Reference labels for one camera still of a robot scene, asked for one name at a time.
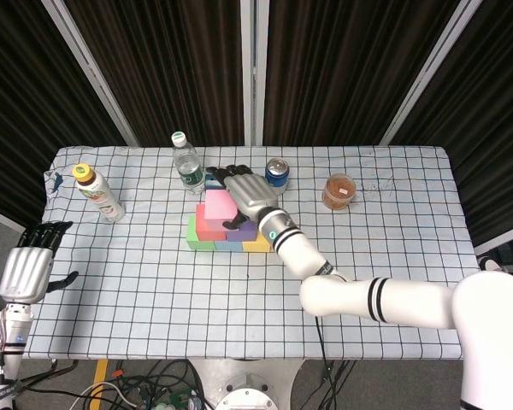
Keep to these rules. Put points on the light blue foam cube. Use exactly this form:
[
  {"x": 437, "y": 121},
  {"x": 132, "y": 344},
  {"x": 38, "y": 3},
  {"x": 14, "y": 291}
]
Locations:
[{"x": 228, "y": 246}]

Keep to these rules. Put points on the white drink bottle yellow cap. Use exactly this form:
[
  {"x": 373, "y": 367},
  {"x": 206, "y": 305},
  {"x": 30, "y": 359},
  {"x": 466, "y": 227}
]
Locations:
[{"x": 98, "y": 192}]

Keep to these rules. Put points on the white black checkered tablecloth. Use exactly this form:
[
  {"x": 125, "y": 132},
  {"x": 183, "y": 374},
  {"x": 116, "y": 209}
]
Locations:
[{"x": 175, "y": 307}]

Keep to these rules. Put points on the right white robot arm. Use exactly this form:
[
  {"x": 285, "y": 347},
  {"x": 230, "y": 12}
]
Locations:
[{"x": 367, "y": 294}]

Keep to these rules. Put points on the yellow foam cube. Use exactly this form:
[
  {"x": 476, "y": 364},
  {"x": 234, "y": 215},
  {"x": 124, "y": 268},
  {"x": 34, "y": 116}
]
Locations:
[{"x": 256, "y": 245}]

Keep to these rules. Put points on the white partition base rail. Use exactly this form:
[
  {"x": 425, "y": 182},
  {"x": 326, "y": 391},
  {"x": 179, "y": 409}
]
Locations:
[
  {"x": 8, "y": 218},
  {"x": 502, "y": 239}
]

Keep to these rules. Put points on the green foam cube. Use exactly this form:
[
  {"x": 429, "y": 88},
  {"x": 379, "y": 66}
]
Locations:
[{"x": 192, "y": 241}]

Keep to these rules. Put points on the purple foam cube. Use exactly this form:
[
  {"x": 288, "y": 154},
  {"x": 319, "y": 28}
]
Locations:
[{"x": 243, "y": 232}]

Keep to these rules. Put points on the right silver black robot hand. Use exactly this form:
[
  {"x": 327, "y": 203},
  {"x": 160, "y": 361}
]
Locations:
[{"x": 250, "y": 192}]

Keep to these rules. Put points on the small blue clip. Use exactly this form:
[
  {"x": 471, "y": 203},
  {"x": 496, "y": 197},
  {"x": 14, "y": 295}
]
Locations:
[{"x": 57, "y": 181}]

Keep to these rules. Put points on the white partition frame post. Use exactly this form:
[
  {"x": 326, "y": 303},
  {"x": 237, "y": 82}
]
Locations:
[
  {"x": 432, "y": 68},
  {"x": 253, "y": 64},
  {"x": 90, "y": 68}
]

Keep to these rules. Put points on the clear water bottle green label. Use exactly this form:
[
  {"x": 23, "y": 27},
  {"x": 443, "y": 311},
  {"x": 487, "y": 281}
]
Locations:
[{"x": 189, "y": 171}]

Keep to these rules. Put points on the white black sneaker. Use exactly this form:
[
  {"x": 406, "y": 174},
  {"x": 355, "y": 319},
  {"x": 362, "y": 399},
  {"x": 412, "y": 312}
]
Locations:
[{"x": 489, "y": 262}]

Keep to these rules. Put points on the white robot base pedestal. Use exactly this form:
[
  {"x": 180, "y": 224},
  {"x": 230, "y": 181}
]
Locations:
[{"x": 248, "y": 384}]

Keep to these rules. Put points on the teal rectangular box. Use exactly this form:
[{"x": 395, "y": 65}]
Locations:
[{"x": 214, "y": 184}]

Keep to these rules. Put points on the red foam cube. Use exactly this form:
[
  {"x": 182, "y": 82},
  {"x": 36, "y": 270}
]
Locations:
[{"x": 207, "y": 230}]

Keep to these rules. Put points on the clear jar of rubber bands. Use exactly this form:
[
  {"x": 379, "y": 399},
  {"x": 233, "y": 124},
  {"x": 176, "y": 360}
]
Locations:
[{"x": 338, "y": 192}]

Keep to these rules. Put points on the yellow floor tape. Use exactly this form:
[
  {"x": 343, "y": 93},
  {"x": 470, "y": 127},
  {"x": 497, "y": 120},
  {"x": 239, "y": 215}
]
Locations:
[{"x": 99, "y": 380}]

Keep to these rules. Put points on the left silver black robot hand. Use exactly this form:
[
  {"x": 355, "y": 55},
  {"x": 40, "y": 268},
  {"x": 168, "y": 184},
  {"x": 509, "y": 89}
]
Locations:
[{"x": 25, "y": 273}]

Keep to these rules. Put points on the dark pleated partition panel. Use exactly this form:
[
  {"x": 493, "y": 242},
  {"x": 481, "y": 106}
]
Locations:
[
  {"x": 496, "y": 128},
  {"x": 162, "y": 64},
  {"x": 17, "y": 107},
  {"x": 346, "y": 64}
]

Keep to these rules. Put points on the blue soda can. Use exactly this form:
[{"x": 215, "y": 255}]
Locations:
[{"x": 277, "y": 177}]

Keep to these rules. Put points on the pink foam cube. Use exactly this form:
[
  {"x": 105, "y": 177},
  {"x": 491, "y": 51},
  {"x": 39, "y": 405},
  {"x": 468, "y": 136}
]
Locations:
[{"x": 218, "y": 205}]

